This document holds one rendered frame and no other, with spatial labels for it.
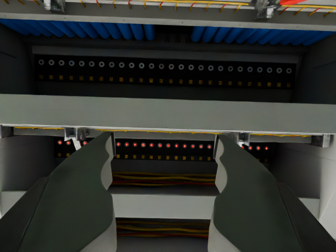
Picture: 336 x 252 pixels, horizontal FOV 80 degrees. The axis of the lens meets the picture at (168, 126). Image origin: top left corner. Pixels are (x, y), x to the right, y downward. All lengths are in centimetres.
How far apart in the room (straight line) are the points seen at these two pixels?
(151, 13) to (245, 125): 21
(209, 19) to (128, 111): 17
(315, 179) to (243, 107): 25
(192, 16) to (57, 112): 24
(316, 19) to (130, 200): 41
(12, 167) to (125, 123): 28
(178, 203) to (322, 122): 27
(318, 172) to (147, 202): 34
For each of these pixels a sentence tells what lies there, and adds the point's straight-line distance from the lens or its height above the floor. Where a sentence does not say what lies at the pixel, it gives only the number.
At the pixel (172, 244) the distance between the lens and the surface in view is 66.
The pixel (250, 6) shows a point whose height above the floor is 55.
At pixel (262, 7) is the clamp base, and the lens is 30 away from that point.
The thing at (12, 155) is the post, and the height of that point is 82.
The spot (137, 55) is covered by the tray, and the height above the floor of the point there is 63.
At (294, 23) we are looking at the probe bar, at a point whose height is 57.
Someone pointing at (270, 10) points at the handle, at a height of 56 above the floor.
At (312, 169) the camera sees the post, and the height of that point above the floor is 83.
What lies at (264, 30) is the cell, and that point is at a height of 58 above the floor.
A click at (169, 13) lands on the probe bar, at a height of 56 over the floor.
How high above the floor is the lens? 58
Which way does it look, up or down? 26 degrees up
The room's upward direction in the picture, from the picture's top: 178 degrees counter-clockwise
